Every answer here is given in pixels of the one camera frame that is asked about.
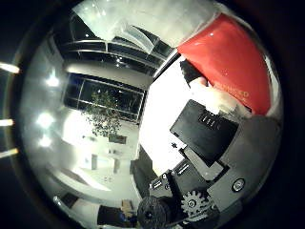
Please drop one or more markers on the green potted plant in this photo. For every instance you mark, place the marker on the green potted plant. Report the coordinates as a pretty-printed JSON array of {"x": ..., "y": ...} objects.
[{"x": 103, "y": 116}]

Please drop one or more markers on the spray bottle with red label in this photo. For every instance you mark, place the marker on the spray bottle with red label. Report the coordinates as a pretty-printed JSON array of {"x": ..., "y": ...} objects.
[{"x": 228, "y": 63}]

